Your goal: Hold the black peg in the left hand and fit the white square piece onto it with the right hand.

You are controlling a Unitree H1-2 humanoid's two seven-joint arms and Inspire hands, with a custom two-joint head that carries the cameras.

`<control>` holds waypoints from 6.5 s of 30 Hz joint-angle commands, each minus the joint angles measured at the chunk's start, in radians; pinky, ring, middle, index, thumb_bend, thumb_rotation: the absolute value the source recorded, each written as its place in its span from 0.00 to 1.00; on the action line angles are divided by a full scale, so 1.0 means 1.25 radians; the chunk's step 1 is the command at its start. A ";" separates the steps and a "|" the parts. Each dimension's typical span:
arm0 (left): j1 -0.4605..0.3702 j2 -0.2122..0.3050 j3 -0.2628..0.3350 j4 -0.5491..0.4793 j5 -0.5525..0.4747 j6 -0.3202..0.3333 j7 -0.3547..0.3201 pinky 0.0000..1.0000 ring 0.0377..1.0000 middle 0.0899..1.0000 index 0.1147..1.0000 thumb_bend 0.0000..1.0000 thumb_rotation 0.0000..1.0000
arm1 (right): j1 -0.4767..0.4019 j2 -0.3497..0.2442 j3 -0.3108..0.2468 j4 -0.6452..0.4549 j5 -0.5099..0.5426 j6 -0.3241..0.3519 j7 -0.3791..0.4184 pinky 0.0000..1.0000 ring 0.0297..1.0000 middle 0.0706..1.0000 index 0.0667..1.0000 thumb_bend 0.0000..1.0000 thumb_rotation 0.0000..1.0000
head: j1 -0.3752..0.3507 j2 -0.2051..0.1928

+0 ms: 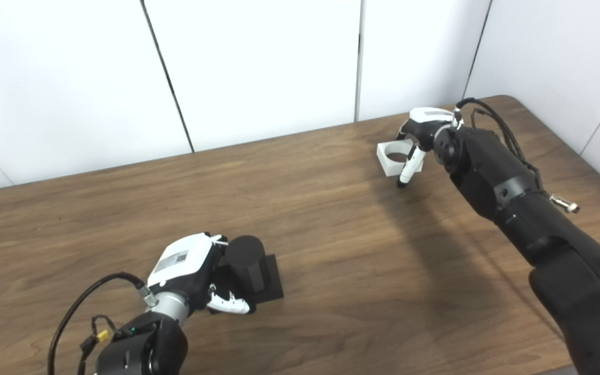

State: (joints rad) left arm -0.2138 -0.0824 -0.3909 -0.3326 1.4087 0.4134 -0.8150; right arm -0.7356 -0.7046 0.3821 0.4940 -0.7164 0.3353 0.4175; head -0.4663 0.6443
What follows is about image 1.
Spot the thick black left wrist cable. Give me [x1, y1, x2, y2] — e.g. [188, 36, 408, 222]
[47, 272, 158, 375]

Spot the white square piece with hole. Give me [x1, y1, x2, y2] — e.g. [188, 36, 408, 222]
[377, 139, 426, 178]

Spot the thin cable with yellow connector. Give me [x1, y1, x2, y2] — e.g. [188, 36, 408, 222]
[77, 315, 124, 375]

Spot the black cylinder peg with base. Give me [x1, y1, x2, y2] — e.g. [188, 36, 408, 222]
[211, 235, 284, 305]

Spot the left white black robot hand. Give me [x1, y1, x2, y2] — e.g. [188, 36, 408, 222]
[146, 232, 251, 316]

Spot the silver plug on right arm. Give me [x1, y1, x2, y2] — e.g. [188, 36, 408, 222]
[549, 194, 580, 214]

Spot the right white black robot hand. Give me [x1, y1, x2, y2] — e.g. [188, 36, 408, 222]
[395, 107, 462, 189]

